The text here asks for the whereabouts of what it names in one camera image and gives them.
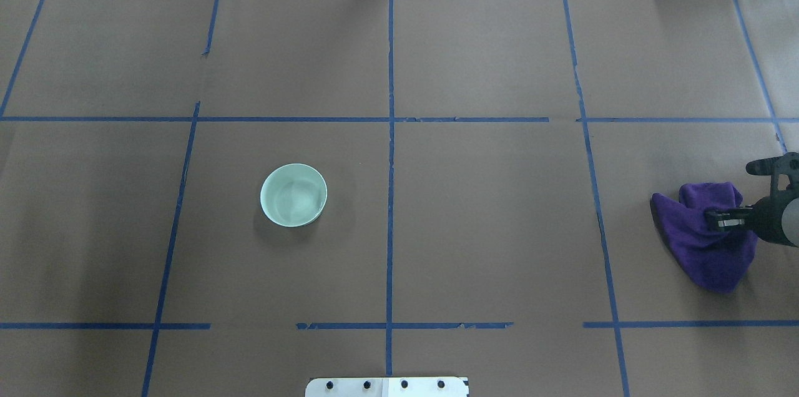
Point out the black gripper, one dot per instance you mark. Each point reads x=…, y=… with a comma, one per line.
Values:
x=770, y=217

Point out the purple microfiber cloth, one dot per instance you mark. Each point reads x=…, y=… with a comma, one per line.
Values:
x=715, y=261

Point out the mint green bowl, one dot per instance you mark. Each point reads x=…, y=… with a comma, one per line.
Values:
x=293, y=195

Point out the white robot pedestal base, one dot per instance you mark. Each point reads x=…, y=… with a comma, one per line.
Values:
x=389, y=386

